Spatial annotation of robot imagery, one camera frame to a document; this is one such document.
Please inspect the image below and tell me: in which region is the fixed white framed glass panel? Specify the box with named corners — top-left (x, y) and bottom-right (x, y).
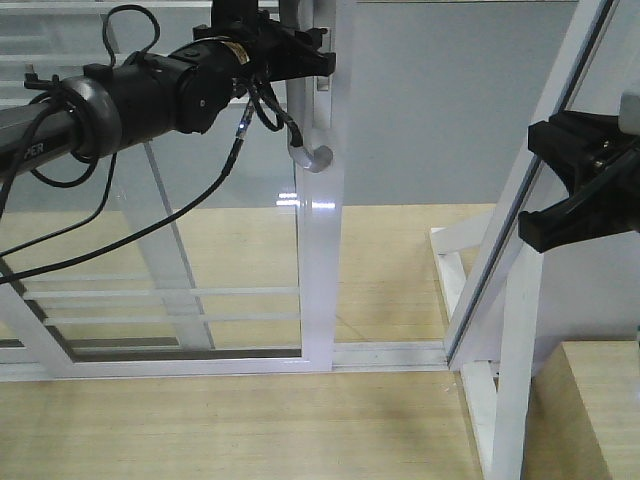
top-left (0, 0), bottom-right (301, 351)

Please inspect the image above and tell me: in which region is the grey curved door handle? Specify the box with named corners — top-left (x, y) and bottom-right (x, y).
top-left (279, 1), bottom-right (334, 173)

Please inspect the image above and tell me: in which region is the metal door lock plate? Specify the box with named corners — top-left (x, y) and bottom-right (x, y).
top-left (314, 27), bottom-right (333, 92)

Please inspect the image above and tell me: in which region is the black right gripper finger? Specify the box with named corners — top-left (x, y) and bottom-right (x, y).
top-left (528, 110), bottom-right (623, 190)
top-left (518, 197), bottom-right (639, 252)

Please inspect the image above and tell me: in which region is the white door frame with track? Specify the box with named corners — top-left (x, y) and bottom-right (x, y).
top-left (0, 0), bottom-right (631, 384)

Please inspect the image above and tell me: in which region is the white triangular support brace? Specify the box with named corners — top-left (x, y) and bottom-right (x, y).
top-left (430, 211), bottom-right (543, 479)

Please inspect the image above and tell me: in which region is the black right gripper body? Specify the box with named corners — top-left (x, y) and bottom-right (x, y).
top-left (585, 92), bottom-right (639, 210)

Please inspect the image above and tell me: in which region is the black robot arm with cables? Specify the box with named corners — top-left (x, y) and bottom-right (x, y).
top-left (0, 4), bottom-right (306, 286)

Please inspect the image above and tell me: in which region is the light wooden step box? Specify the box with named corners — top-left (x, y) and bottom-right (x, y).
top-left (523, 340), bottom-right (639, 479)

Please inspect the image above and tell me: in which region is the white framed sliding glass door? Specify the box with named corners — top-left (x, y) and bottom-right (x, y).
top-left (1, 1), bottom-right (355, 378)

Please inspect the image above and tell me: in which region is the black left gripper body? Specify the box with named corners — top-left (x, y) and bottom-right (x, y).
top-left (193, 1), bottom-right (335, 82)

